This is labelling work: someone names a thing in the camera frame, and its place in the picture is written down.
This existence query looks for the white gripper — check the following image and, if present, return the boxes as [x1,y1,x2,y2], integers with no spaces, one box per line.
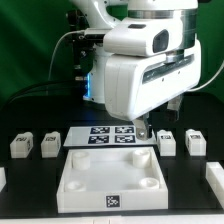
[104,41,201,140]

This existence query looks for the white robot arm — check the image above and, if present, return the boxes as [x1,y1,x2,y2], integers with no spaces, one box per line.
[70,0,201,140]

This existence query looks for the white obstacle block right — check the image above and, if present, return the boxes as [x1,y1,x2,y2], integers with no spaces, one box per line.
[206,162,224,209]

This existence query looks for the white marker sheet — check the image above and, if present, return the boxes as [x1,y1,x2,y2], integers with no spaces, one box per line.
[64,125,156,148]

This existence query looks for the white block left edge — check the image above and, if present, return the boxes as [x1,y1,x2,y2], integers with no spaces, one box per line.
[0,167,6,192]

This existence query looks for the white cable right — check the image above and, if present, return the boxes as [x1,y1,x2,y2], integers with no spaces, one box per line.
[186,59,224,93]

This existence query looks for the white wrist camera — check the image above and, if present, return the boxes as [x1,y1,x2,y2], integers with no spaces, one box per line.
[103,18,183,57]

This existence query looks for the black cables on table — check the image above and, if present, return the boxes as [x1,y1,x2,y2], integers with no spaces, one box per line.
[0,79,84,111]

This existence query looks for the white camera cable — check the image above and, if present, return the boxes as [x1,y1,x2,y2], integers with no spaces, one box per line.
[47,29,86,83]

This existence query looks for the black rear camera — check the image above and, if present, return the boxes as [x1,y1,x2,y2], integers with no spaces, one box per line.
[66,10,108,43]

